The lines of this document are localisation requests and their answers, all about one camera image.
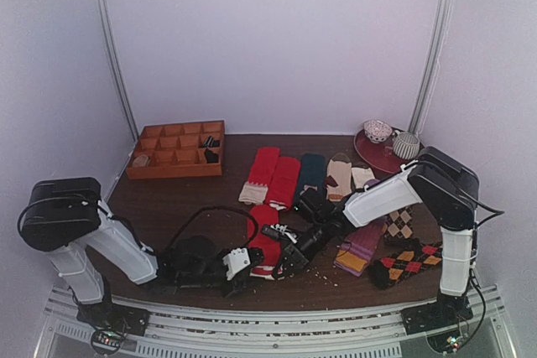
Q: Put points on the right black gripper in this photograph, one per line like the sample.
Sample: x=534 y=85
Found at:
x=294 y=254

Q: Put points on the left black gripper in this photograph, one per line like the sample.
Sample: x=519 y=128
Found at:
x=238 y=283

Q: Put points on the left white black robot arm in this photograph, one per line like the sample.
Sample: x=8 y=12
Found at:
x=65 y=217

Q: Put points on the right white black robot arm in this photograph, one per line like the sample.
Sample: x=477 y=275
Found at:
x=447 y=188

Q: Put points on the red sock beige cuff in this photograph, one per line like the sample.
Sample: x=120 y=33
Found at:
x=256 y=187

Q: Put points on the red sock white trim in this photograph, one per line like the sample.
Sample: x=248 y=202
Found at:
x=281 y=190

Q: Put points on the purple striped sock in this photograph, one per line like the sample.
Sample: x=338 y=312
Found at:
x=357 y=249

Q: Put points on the dark teal reindeer sock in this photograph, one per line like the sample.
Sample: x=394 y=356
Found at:
x=312 y=175

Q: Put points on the black binder clips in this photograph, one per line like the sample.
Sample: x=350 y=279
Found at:
x=209 y=145

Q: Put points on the beige striped sock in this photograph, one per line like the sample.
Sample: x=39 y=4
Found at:
x=339 y=181

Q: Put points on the black orange argyle sock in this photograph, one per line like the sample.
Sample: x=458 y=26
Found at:
x=415 y=258

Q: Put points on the cream sock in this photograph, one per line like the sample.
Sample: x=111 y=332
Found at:
x=361 y=174

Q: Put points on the tan argyle sock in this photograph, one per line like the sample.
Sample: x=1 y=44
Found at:
x=398 y=227

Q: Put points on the orange wooden compartment tray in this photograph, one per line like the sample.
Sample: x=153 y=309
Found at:
x=172 y=151

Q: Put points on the dark red round plate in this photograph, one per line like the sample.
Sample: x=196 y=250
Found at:
x=379 y=156

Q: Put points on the patterned pink bowl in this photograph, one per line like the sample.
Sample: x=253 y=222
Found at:
x=377 y=131

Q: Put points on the striped grey cup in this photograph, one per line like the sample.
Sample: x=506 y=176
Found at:
x=406 y=145

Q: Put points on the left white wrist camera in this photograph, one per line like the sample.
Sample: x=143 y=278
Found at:
x=235 y=261

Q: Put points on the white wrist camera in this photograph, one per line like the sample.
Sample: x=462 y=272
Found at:
x=279 y=232
x=235 y=261

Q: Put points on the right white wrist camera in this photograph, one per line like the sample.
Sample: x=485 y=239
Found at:
x=279 y=232

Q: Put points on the metal base rail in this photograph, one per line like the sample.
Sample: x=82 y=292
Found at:
x=177 y=331

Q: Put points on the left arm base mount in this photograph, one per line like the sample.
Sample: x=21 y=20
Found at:
x=112 y=324

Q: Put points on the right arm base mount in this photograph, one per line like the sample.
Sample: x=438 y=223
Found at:
x=441 y=321

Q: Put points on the right aluminium frame post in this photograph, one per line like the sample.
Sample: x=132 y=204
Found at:
x=432 y=64

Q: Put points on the aluminium frame post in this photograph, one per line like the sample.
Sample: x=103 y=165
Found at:
x=432 y=64
x=115 y=68

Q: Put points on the left aluminium frame post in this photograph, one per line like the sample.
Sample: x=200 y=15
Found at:
x=115 y=68

